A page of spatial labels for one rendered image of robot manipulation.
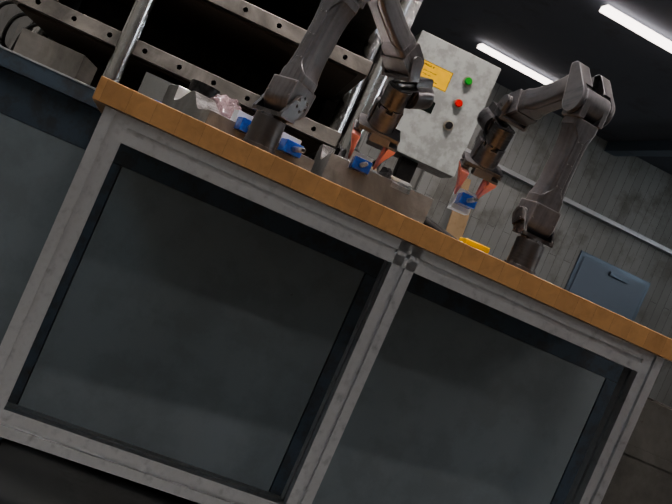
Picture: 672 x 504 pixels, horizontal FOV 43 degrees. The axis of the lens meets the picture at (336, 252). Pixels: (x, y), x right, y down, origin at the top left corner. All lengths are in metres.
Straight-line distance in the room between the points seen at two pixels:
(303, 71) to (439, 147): 1.31
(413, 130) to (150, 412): 1.38
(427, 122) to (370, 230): 1.41
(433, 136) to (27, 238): 1.46
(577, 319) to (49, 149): 1.15
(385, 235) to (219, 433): 0.69
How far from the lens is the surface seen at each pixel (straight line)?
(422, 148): 2.88
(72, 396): 1.98
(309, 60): 1.65
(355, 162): 1.92
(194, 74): 2.76
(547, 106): 1.99
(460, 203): 2.10
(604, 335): 1.73
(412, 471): 2.06
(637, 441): 4.15
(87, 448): 1.53
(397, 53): 1.85
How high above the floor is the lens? 0.70
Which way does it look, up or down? level
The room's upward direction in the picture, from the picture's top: 24 degrees clockwise
